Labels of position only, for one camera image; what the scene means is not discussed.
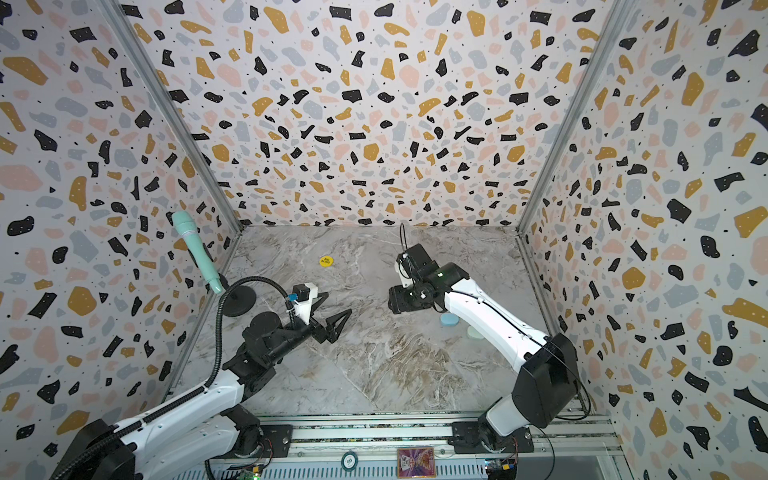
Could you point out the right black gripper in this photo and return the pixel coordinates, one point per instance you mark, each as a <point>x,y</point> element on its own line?
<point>402,300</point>

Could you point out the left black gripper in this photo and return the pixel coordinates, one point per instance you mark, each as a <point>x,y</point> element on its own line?
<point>331,332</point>

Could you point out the blue earbud case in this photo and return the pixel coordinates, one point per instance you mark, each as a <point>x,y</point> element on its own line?
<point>449,319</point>

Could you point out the mint green earbud case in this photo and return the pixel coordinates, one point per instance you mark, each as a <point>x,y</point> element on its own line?
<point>474,333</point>

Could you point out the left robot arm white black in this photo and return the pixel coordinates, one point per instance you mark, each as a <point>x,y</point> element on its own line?
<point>208,420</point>

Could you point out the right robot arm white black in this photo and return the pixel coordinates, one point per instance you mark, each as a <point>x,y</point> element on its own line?
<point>545,366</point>

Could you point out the yellow big blind chip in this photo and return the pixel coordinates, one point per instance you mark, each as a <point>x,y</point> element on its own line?
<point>326,260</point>

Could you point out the black round microphone stand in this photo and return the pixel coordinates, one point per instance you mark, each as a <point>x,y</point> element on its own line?
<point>236,301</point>

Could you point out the round white badge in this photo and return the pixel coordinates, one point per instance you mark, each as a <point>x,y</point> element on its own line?
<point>349,461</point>

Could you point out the pink square card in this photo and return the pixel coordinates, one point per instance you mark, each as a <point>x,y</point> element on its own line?
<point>416,463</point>

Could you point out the mint green microphone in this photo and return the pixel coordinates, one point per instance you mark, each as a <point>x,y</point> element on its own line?
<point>187,230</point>

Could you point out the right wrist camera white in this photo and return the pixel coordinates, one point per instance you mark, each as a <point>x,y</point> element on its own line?
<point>414,264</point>

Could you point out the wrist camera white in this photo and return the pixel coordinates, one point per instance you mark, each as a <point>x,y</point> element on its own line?
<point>302,299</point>
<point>414,264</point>

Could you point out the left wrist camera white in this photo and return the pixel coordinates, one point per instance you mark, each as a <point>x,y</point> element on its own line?
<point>302,299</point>

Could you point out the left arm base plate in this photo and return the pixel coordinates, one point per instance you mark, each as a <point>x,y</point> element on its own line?
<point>261,443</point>

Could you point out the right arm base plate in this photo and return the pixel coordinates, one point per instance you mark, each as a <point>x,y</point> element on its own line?
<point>473,437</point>

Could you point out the right aluminium corner post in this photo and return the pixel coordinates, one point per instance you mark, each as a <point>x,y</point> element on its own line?
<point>618,15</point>

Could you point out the aluminium corner post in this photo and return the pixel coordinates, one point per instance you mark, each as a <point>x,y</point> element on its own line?
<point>115,18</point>
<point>618,15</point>

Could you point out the left aluminium corner post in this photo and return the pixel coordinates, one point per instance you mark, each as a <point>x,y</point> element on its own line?
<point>115,18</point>

